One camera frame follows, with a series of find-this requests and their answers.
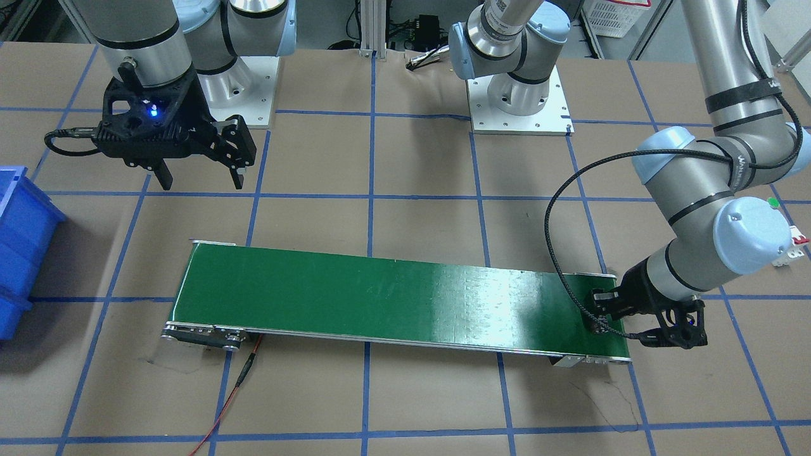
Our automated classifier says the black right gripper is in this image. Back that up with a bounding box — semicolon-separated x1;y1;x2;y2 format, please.
101;63;256;191

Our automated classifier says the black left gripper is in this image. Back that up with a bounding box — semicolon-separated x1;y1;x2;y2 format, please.
590;260;678;326

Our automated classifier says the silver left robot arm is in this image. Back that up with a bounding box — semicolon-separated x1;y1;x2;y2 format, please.
449;1;809;348

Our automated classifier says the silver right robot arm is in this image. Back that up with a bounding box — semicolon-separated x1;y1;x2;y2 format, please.
44;1;297;190

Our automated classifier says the green conveyor belt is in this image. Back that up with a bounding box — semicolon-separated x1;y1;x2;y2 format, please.
162;241;632;367

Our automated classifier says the white red circuit breaker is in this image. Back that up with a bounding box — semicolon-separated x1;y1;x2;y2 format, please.
771;225;809;267

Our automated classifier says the blue plastic bin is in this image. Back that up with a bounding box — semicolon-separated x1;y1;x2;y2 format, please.
1;165;66;340

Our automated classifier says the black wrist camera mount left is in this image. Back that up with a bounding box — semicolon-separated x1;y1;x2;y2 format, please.
638;298;708;350

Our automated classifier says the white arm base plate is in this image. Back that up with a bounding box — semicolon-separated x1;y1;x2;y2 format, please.
199;56;280;129
466;67;575;136

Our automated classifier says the red black conveyor cable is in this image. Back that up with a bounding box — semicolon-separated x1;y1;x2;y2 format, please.
188;336;264;456

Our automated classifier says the aluminium frame post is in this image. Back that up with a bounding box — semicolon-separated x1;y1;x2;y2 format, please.
358;0;389;61

